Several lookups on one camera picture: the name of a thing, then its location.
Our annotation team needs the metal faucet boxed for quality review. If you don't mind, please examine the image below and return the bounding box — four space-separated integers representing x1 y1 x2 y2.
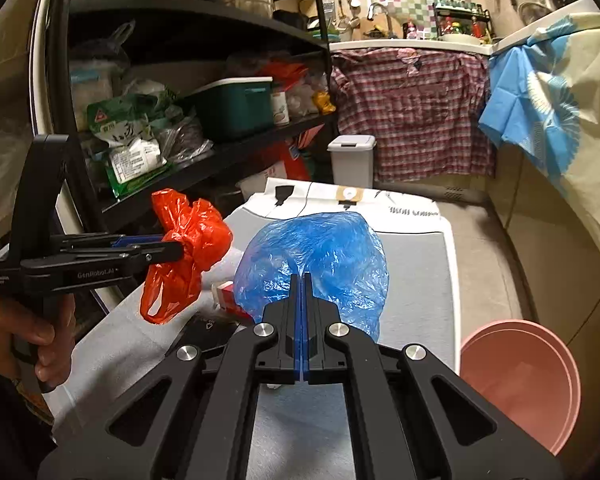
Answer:
367 2 396 38

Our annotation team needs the white green-edged food packet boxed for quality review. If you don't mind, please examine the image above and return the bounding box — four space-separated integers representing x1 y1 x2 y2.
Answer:
104 136 175 199

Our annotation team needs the red plaid shirt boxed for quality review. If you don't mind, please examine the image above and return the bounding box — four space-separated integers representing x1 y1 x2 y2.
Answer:
330 47 498 183

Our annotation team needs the yellow packet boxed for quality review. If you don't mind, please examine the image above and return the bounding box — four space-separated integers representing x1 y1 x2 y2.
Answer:
312 91 337 115

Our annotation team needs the black shelf rack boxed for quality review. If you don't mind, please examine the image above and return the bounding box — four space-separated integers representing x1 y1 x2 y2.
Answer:
45 0 338 236

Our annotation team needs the blue plastic bag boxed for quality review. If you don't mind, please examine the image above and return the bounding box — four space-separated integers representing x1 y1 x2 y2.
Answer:
233 211 391 343

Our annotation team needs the orange-red packet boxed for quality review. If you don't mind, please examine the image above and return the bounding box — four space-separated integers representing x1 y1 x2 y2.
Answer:
260 62 307 92

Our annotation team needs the grey table cover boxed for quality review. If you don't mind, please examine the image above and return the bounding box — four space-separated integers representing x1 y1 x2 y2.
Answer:
45 205 462 480

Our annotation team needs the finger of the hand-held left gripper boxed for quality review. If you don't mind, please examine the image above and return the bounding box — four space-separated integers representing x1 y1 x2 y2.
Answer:
50 232 168 252
55 242 184 267

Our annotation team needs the white pedal bin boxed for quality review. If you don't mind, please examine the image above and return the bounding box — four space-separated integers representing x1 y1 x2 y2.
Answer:
327 135 377 188

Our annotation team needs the white plastic bag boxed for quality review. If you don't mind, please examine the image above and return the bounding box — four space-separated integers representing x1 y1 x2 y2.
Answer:
70 22 131 131

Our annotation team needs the person's left forearm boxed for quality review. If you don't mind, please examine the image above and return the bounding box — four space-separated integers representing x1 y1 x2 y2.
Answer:
0 370 56 480

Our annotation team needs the red and white carton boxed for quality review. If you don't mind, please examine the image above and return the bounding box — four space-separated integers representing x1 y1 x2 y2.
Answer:
211 280 256 324

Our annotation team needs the white printed sheet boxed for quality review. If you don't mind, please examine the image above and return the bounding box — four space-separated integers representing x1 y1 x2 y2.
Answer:
240 177 453 236

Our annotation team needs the metal colander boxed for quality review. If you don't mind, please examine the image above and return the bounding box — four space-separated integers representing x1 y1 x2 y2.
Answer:
517 0 556 26

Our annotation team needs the pink plastic basin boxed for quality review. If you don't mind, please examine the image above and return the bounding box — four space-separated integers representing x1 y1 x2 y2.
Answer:
460 320 582 456

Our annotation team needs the orange plastic bag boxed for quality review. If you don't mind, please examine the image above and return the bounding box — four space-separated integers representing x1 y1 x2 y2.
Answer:
139 187 234 325

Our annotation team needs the blue and cream cloth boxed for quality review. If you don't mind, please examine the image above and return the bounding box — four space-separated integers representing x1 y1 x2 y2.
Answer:
477 12 600 291

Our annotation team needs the green cooler box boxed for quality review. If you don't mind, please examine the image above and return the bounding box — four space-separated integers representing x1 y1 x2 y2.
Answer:
182 76 276 143

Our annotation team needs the green printed food packet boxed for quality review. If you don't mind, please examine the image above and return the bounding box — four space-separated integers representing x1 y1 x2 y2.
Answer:
86 96 157 150

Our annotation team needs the orange packet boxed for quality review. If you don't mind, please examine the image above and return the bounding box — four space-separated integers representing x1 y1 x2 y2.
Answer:
280 130 331 182

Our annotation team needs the clear bag of dried goods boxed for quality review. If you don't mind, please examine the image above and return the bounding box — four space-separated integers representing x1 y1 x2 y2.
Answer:
155 115 214 163

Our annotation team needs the person's left hand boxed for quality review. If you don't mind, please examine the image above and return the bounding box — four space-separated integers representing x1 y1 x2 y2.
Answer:
0 290 77 386

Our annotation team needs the black spice rack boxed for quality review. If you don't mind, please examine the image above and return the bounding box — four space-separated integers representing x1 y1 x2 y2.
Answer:
432 2 493 43

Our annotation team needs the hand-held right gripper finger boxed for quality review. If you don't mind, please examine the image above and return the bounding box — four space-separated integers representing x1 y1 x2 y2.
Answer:
37 273 303 480
303 273 566 480

